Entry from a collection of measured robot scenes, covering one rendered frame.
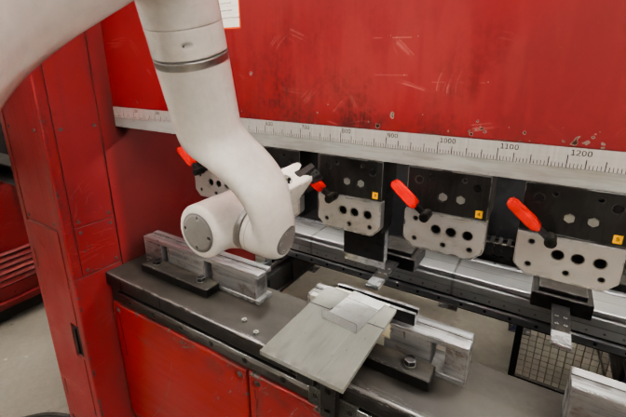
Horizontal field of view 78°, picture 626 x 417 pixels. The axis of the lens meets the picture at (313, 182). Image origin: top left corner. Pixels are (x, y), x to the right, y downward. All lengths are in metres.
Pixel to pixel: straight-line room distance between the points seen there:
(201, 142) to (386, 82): 0.39
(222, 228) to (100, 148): 0.84
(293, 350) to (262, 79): 0.58
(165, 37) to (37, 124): 0.86
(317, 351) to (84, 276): 0.87
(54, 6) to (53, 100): 1.03
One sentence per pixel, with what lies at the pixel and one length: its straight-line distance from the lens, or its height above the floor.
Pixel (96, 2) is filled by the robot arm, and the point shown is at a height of 1.56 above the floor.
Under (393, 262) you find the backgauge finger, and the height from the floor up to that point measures 1.00.
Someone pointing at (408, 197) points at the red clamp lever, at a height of 1.29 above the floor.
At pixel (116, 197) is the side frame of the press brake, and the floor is 1.11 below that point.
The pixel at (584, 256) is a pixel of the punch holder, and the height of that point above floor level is 1.23.
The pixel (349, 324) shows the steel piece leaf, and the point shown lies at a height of 1.02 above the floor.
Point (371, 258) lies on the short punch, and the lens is 0.90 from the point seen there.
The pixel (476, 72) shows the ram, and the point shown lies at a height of 1.51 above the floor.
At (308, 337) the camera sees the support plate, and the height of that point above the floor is 1.00.
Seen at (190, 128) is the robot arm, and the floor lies 1.45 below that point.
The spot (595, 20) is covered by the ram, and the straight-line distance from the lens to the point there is 0.71.
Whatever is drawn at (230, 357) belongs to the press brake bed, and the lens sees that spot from 1.14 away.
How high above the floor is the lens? 1.52
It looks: 17 degrees down
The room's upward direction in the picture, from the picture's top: straight up
